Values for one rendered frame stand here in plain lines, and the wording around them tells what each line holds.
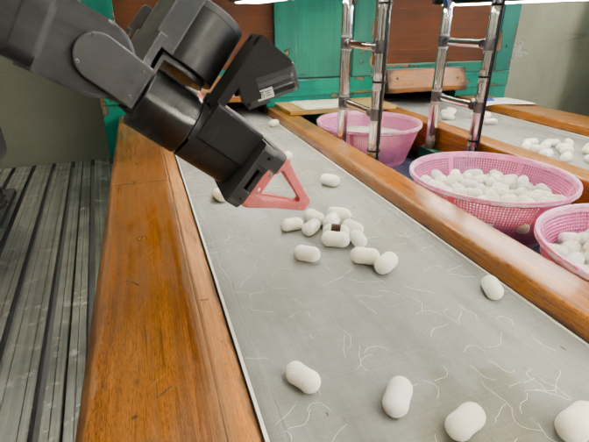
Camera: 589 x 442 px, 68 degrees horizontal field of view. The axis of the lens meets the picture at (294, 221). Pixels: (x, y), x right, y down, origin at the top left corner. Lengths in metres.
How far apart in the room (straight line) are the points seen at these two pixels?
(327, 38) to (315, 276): 1.02
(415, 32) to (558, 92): 2.17
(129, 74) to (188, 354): 0.22
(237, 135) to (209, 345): 0.18
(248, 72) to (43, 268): 0.47
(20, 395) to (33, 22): 0.35
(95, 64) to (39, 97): 1.82
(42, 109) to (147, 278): 1.76
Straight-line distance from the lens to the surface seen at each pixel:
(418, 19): 1.56
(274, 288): 0.48
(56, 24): 0.36
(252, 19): 1.35
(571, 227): 0.72
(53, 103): 2.17
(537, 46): 3.35
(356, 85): 1.46
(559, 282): 0.51
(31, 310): 0.65
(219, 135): 0.40
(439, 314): 0.46
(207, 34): 0.41
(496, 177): 0.88
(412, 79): 1.50
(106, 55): 0.36
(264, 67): 0.41
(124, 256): 0.52
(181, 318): 0.40
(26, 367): 0.56
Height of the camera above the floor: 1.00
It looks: 25 degrees down
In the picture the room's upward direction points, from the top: straight up
